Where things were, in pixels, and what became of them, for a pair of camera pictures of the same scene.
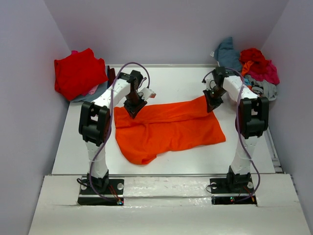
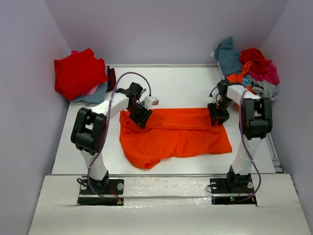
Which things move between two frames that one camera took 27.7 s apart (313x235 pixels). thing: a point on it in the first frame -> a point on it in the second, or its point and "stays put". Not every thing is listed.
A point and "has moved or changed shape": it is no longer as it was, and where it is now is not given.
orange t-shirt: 166,127 has moved or changed shape
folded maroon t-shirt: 111,75 stays put
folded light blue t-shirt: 88,98 stays put
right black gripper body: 213,97 -> 220,109
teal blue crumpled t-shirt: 227,56 stays put
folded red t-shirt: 79,73 stays put
